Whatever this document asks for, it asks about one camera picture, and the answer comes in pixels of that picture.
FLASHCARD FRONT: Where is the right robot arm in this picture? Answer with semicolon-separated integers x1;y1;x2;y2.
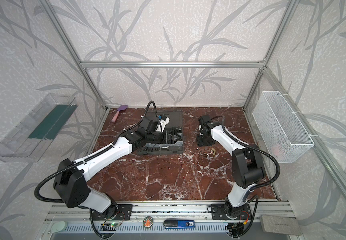
196;115;281;216

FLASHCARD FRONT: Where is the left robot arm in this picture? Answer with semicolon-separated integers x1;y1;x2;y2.
34;115;170;213

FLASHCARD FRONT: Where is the grey plastic organizer box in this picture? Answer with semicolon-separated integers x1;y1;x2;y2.
137;111;184;156

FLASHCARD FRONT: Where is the purple pink brush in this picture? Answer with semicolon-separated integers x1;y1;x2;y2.
111;105;128;123

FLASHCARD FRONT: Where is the round orange badge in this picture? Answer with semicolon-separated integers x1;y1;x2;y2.
143;216;154;229

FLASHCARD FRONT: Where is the blue black usb device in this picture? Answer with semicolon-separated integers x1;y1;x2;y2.
163;220;195;229

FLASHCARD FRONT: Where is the grey foam pad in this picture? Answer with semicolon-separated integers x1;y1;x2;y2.
260;215;302;236

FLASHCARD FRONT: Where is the white round knob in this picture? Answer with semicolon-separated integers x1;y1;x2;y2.
50;221;68;233

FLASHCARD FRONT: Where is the white wire mesh basket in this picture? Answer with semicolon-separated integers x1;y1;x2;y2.
253;91;314;164

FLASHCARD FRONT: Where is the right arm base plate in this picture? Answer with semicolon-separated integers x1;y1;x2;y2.
208;204;252;221

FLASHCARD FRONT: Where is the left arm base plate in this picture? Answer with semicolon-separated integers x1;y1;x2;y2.
90;204;133;221

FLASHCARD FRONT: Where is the clear wall shelf tray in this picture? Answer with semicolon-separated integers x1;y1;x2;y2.
0;94;78;163

